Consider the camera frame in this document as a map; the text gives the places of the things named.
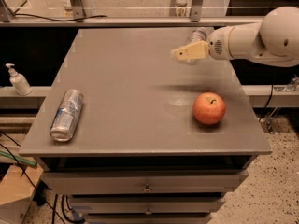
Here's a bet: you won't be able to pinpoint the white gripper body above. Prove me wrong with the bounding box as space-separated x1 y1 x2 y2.
207 27 233 60

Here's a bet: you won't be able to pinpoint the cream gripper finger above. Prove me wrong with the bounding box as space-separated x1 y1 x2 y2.
171 40 209 61

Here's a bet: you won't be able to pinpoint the clear plastic water bottle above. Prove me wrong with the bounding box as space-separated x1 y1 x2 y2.
186 27 207 63

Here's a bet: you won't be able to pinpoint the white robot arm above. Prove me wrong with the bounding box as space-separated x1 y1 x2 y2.
171 7 299 67

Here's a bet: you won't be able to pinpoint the silver redbull can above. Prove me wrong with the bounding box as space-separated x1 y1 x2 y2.
50 90 84 142

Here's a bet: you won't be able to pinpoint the white pump dispenser bottle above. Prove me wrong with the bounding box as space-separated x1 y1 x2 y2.
6 63 32 96

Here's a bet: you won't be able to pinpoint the red apple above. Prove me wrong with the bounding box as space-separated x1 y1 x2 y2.
192 92 226 125

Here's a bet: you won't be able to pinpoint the grey drawer cabinet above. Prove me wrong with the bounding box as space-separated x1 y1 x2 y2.
18 27 273 224

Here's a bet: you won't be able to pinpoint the top grey drawer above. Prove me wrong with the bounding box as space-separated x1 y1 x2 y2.
43 170 249 195

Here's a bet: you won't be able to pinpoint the grey drawer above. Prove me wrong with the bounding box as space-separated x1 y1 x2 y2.
69 194 224 215
86 214 212 224
43 170 249 195

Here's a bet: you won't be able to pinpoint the middle grey drawer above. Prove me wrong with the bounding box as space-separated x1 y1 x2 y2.
69 194 224 215

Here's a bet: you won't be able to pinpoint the bottom grey drawer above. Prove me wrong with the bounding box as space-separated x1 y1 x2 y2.
86 214 212 224

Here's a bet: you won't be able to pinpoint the green rod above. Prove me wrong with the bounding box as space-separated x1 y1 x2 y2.
0 151 37 167

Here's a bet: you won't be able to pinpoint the cardboard box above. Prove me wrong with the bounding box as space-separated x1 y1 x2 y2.
0 165 35 224

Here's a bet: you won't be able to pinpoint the right metal bracket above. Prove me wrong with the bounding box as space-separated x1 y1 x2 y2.
190 0 204 22

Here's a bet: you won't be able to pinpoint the metal bracket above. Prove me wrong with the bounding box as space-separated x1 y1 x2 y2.
70 0 85 21
190 0 204 22

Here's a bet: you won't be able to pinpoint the left metal bracket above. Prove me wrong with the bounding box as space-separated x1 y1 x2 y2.
70 0 85 21

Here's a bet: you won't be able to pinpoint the black cable on shelf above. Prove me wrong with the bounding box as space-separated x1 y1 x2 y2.
12 0 107 22

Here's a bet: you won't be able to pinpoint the black floor cables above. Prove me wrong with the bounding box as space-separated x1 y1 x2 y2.
0 131 85 224

